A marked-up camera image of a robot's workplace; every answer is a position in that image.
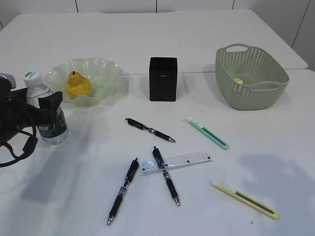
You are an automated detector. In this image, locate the black pen across ruler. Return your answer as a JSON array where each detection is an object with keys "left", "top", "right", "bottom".
[{"left": 153, "top": 146, "right": 181, "bottom": 207}]

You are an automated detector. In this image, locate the green woven plastic basket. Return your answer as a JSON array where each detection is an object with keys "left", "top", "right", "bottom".
[{"left": 215, "top": 44, "right": 289, "bottom": 111}]

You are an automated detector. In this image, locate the clear plastic ruler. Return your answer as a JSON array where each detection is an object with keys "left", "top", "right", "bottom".
[{"left": 139, "top": 151, "right": 213, "bottom": 176}]

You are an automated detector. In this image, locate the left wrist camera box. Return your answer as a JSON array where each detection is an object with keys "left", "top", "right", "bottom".
[{"left": 0, "top": 73, "right": 16, "bottom": 89}]

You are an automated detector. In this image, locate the black pen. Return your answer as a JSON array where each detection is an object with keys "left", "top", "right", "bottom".
[
  {"left": 107, "top": 158, "right": 139, "bottom": 226},
  {"left": 125, "top": 118, "right": 176, "bottom": 143}
]

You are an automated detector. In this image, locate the yellow utility knife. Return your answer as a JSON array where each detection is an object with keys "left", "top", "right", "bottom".
[{"left": 210, "top": 179, "right": 281, "bottom": 220}]

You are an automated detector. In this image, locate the black pen lower left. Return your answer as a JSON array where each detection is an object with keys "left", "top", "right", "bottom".
[{"left": 107, "top": 158, "right": 139, "bottom": 226}]

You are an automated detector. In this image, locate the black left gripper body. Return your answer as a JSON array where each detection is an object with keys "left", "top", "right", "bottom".
[{"left": 0, "top": 78, "right": 51, "bottom": 145}]

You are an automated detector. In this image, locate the black square pen holder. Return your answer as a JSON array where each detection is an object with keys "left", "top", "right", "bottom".
[{"left": 149, "top": 57, "right": 178, "bottom": 102}]

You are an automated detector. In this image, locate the green wavy glass plate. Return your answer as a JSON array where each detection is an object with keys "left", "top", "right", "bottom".
[{"left": 44, "top": 57, "right": 123, "bottom": 107}]

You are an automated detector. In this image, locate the yellow pear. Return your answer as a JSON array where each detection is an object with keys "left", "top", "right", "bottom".
[{"left": 66, "top": 71, "right": 92, "bottom": 100}]

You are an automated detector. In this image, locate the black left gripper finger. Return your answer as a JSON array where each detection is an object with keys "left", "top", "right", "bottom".
[
  {"left": 6, "top": 88, "right": 28, "bottom": 105},
  {"left": 38, "top": 91, "right": 63, "bottom": 115}
]

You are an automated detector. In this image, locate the black pen upper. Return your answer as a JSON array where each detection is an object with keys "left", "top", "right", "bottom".
[{"left": 125, "top": 118, "right": 176, "bottom": 143}]

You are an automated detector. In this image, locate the clear water bottle green label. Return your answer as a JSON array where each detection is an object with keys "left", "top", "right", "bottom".
[{"left": 23, "top": 71, "right": 69, "bottom": 145}]

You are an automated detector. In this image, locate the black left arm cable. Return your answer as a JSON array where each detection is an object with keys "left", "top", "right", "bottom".
[{"left": 0, "top": 124, "right": 39, "bottom": 168}]

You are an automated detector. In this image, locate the teal utility knife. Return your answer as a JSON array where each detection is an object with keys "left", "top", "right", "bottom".
[{"left": 185, "top": 118, "right": 230, "bottom": 150}]

